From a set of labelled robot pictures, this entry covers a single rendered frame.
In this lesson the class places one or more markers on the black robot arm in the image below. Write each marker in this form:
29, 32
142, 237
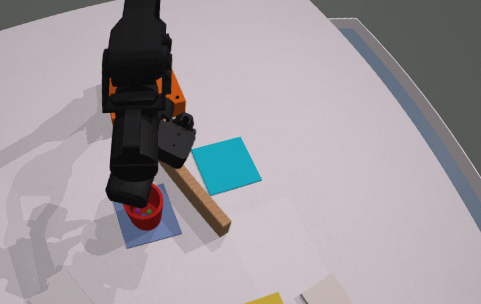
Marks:
137, 56

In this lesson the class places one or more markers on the brown wooden plank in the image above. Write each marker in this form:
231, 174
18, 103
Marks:
199, 198

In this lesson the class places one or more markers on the yellow rectangular block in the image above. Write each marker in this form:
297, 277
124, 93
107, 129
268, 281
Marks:
270, 299

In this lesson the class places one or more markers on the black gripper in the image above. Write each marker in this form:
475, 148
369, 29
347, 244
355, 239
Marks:
135, 194

